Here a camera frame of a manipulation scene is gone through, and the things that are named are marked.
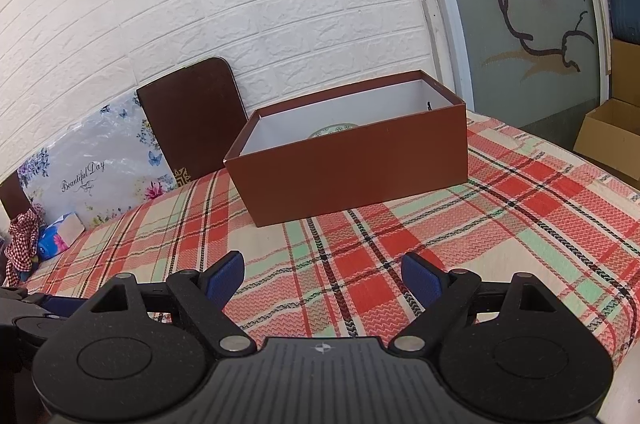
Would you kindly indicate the clear printed tape roll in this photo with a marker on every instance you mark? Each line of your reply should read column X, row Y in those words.
column 332, row 130

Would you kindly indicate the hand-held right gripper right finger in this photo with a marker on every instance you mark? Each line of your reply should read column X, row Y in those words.
column 422, row 278

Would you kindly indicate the plaid blanket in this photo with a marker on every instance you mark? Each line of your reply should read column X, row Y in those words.
column 400, row 224

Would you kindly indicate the floral wrapped panel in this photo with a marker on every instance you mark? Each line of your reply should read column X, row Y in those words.
column 100, row 159

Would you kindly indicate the frosted glass cartoon door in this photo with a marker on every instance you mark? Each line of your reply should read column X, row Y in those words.
column 510, row 4

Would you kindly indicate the blue tissue pack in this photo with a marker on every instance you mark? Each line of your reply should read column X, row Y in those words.
column 60, row 236

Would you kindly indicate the brown cardboard box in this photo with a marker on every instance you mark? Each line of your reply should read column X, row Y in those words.
column 350, row 174

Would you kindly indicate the red checked cloth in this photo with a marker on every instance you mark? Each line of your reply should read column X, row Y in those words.
column 22, row 244

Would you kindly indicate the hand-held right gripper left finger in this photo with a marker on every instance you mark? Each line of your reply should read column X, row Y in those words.
column 226, row 278

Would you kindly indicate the small dark brown board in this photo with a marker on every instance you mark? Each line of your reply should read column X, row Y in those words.
column 12, row 196

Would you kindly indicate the open plain cardboard box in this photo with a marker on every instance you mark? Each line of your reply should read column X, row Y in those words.
column 612, row 129

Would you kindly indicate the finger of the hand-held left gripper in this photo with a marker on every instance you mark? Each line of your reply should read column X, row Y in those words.
column 62, row 305

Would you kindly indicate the blue chair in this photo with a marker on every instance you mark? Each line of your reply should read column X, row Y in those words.
column 625, row 4

